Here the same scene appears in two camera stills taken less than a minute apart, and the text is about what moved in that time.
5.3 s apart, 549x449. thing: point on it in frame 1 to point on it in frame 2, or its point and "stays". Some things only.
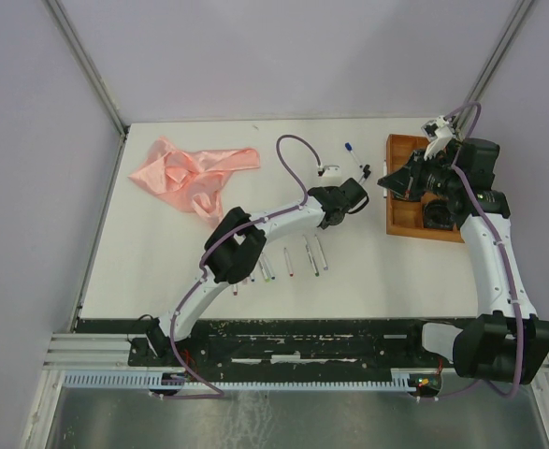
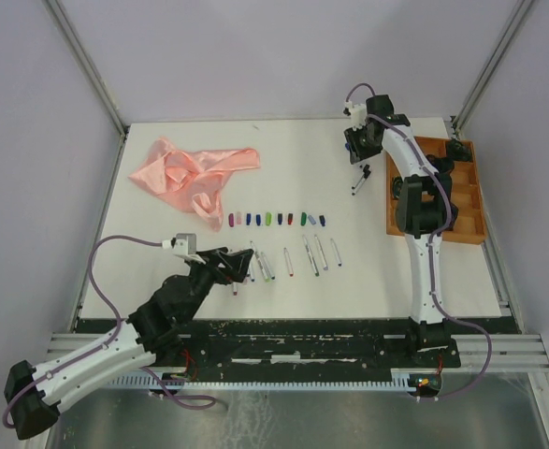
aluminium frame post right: [497, 58] stays
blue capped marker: [268, 267] stays
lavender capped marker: [322, 255] stays
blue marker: [384, 173] to [336, 253]
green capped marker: [316, 273] stays
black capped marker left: [367, 173] stays
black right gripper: [407, 180] to [354, 151]
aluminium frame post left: [87, 67] stays
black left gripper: [330, 189] to [238, 261]
